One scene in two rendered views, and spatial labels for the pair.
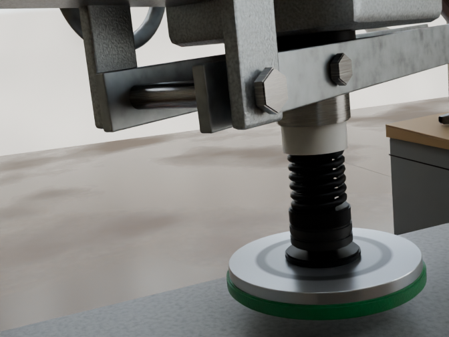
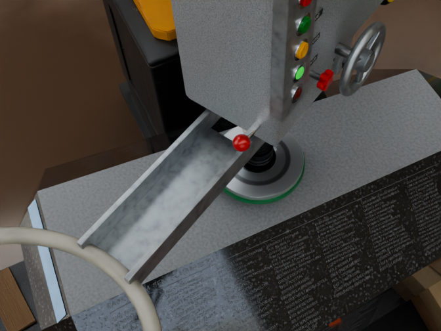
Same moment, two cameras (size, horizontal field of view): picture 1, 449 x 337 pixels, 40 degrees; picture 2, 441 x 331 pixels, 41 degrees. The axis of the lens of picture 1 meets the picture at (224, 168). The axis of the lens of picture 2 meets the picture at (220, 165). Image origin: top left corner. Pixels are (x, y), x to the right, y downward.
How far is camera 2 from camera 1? 1.69 m
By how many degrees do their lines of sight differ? 112
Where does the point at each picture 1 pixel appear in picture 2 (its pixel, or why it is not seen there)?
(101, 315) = (367, 171)
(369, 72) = not seen: hidden behind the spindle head
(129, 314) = (354, 171)
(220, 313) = (308, 167)
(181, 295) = (332, 188)
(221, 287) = (312, 195)
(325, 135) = not seen: hidden behind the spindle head
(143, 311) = (346, 173)
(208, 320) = (312, 161)
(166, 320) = (333, 163)
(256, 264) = (289, 152)
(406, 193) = not seen: outside the picture
